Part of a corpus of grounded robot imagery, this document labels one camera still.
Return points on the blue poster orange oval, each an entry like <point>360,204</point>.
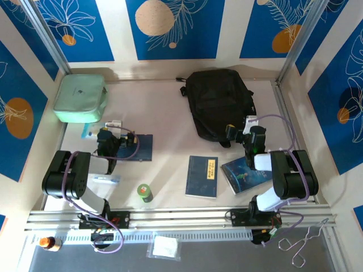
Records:
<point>17,85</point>

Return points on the dark blue notebook yellow label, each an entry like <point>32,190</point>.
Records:
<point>146,150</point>
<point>198,181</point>

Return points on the black backpack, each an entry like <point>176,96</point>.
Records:
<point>218,102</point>

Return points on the blue poster orange circle fern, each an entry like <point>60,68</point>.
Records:
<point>261,28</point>

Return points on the blue poster white leaf lines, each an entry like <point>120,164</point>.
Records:
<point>25,42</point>

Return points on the aluminium frame post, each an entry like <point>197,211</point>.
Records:
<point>300,42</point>
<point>45,34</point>

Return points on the green capped small bottle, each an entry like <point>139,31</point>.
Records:
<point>144,192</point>

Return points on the clear bag white pad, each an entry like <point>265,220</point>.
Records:
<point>164,247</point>

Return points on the mint green zip pouch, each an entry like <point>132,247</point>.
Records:
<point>79,96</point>

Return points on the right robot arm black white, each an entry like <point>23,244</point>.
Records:
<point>295,181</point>

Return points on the aluminium mounting rail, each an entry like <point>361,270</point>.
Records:
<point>181,218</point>

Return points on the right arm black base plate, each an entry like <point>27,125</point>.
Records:
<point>238,218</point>

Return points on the blue poster white flower outline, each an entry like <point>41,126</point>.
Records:
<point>85,42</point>

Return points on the brown bottle orange cap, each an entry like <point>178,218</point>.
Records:
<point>48,243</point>

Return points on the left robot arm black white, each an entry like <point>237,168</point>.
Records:
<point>68,175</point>

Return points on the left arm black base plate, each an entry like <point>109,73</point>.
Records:
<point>122,219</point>

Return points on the blue poster monstera leaf outline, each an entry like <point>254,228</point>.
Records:
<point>326,127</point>

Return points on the blue Little Prince book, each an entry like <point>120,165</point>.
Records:
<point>241,178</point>

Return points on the blue poster beige circle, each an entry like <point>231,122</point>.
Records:
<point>198,42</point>

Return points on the clear toothbrush packet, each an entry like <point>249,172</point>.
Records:
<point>107,179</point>

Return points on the blue cotton swab packet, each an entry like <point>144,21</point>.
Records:
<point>88,131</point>

